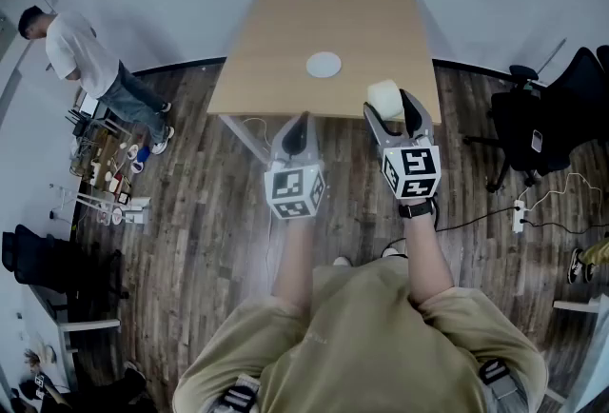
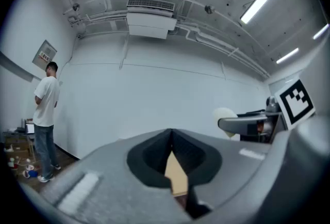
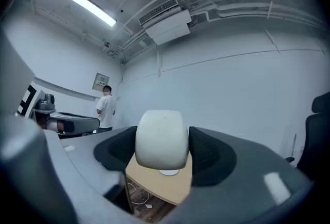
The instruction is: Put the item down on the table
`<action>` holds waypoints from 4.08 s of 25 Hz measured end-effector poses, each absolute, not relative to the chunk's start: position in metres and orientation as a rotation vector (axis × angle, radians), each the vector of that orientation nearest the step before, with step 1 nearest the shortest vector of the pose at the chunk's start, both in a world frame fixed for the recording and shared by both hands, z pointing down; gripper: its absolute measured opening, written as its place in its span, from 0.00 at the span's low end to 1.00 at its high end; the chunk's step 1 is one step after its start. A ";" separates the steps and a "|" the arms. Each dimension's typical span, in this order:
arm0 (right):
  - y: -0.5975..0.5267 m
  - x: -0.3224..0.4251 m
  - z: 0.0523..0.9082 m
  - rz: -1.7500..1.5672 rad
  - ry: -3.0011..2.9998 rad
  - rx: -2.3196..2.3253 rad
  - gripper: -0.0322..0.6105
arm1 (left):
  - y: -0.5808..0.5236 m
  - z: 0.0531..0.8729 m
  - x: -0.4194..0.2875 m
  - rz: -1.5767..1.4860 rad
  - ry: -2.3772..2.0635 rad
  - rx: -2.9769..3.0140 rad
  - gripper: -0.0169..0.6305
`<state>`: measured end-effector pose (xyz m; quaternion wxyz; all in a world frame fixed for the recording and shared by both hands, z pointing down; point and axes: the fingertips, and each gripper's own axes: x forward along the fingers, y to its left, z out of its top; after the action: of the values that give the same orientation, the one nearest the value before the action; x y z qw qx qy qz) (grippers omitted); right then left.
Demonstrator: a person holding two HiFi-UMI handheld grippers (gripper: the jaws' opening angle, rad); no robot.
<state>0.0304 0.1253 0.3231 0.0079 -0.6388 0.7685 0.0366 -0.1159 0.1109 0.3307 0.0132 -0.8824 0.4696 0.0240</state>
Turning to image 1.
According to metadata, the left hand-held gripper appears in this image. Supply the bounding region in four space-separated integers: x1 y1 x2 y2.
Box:
265 112 327 221

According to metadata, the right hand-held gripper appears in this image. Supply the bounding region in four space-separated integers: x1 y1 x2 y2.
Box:
363 88 443 201

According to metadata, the white plate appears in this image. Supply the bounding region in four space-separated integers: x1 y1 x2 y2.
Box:
305 50 344 80

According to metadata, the person's left forearm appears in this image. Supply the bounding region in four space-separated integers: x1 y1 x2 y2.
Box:
271 213 318 312

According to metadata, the person's right forearm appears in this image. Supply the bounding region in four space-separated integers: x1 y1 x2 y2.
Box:
399 199 456 307

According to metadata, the black wristwatch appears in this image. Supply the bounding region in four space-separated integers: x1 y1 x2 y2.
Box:
398 199 438 221

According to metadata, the white power strip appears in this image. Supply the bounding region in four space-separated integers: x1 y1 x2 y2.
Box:
512 199 527 234

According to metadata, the black office chair with phone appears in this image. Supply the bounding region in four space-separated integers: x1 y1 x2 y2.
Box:
462 44 609 194

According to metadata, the metal rod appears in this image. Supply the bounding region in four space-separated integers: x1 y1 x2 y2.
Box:
537 36 569 75

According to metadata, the white folded stand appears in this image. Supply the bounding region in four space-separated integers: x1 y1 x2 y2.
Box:
49 184 152 227

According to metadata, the person's khaki shirt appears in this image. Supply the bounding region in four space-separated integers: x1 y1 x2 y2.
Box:
171 255 550 413

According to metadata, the black mesh office chair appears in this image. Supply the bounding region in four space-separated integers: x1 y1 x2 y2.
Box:
1 224 130 323

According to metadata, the white desk corner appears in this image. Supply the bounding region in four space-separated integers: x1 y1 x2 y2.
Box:
551 296 609 413

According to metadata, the white table leg frame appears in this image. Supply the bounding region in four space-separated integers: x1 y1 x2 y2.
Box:
218 113 273 166

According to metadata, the black floor cable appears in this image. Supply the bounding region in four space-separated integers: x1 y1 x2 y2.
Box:
434 205 518 233

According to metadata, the white charging cable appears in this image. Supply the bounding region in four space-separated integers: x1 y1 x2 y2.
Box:
522 171 606 213

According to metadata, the grey chest strap black buckle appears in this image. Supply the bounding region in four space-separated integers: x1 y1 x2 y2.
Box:
477 358 530 413
220 374 261 413

